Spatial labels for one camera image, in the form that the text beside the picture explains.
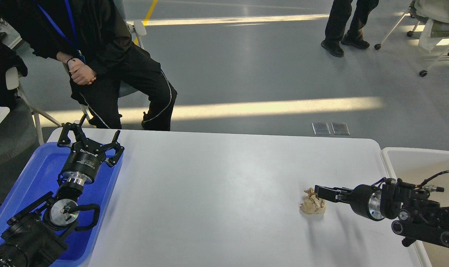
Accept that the white plastic bin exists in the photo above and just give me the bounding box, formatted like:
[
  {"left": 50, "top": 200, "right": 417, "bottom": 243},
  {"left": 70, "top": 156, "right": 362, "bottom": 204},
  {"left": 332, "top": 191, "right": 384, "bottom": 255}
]
[{"left": 381, "top": 147, "right": 449, "bottom": 267}]

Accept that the seated person in black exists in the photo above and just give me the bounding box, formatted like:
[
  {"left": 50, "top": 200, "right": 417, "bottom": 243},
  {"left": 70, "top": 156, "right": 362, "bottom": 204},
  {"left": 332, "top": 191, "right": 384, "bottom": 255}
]
[{"left": 0, "top": 0, "right": 177, "bottom": 131}]

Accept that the standing person in black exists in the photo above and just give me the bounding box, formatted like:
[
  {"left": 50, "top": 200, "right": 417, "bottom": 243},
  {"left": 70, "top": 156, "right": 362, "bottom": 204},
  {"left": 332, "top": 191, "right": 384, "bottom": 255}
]
[{"left": 321, "top": 0, "right": 380, "bottom": 57}]

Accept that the blue plastic tray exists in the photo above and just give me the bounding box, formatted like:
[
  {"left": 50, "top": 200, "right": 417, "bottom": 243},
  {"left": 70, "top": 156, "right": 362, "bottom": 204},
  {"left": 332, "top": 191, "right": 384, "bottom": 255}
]
[{"left": 0, "top": 142, "right": 122, "bottom": 267}]

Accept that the white wheeled chair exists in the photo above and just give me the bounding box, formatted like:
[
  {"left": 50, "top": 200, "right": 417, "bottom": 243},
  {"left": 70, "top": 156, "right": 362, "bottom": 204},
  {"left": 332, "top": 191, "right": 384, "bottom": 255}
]
[{"left": 374, "top": 0, "right": 449, "bottom": 77}]

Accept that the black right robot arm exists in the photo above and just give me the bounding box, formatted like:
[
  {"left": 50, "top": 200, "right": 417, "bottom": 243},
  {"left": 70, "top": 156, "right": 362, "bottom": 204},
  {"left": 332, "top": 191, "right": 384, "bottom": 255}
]
[{"left": 314, "top": 169, "right": 449, "bottom": 248}]

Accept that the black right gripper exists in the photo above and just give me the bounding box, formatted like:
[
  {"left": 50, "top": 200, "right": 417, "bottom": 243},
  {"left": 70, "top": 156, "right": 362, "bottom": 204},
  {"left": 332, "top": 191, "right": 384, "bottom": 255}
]
[{"left": 314, "top": 184, "right": 384, "bottom": 221}]

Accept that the floor outlet plate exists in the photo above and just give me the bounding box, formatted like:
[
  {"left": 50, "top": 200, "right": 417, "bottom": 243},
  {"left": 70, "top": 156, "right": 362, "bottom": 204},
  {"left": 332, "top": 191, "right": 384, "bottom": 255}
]
[
  {"left": 331, "top": 123, "right": 350, "bottom": 135},
  {"left": 312, "top": 123, "right": 331, "bottom": 135}
]

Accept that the brown paper ball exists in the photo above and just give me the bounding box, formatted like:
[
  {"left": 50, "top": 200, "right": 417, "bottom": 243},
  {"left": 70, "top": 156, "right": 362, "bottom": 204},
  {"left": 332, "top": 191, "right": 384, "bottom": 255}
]
[{"left": 300, "top": 188, "right": 327, "bottom": 214}]

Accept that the grey office chair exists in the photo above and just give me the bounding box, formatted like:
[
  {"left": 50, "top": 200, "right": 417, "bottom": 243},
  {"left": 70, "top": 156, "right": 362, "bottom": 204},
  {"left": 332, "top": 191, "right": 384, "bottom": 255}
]
[{"left": 63, "top": 0, "right": 162, "bottom": 123}]

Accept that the right floor outlet plate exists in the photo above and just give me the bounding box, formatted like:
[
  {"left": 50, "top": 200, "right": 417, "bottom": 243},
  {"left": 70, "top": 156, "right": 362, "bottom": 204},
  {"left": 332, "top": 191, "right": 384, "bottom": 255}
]
[{"left": 331, "top": 123, "right": 350, "bottom": 135}]

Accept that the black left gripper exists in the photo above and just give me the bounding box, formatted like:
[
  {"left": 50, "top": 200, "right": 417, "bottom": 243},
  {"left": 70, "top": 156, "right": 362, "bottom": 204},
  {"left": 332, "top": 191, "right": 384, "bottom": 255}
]
[{"left": 57, "top": 114, "right": 125, "bottom": 184}]

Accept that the left floor outlet plate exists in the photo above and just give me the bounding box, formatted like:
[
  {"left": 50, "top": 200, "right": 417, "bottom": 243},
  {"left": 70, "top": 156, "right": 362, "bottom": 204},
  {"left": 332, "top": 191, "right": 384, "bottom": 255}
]
[{"left": 312, "top": 123, "right": 331, "bottom": 135}]

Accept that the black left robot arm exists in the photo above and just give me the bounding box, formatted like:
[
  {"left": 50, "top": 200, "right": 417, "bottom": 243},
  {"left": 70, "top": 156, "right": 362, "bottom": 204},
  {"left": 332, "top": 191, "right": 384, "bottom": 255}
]
[{"left": 0, "top": 116, "right": 124, "bottom": 267}]

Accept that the white chair with black coat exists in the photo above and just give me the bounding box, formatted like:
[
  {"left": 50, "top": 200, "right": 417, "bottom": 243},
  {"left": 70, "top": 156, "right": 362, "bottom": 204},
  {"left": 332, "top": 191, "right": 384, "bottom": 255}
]
[{"left": 0, "top": 40, "right": 60, "bottom": 144}]

